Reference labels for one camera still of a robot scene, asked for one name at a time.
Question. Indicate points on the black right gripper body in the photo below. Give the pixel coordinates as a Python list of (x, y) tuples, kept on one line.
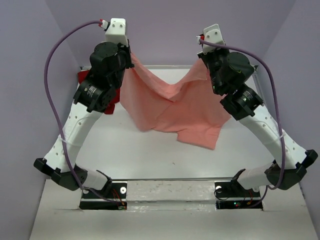
[(215, 60)]

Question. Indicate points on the pink t shirt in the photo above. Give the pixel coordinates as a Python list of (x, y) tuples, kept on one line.
[(188, 107)]

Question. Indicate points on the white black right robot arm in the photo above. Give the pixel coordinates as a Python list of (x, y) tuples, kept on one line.
[(291, 160)]

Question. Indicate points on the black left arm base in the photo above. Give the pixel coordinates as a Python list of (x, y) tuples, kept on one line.
[(114, 200)]

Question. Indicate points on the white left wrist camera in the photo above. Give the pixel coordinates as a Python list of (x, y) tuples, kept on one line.
[(115, 31)]

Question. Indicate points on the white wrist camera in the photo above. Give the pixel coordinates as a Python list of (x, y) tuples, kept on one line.
[(211, 34), (115, 31)]

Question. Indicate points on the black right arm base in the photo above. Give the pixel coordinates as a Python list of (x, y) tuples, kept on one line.
[(239, 198)]

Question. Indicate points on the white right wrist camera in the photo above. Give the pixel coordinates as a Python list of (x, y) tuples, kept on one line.
[(211, 34)]

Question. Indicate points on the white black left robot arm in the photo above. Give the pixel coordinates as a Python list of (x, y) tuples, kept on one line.
[(96, 94)]

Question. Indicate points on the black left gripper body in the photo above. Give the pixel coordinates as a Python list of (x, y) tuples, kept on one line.
[(122, 51)]

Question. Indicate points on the dark red t shirt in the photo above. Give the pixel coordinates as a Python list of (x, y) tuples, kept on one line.
[(111, 107)]

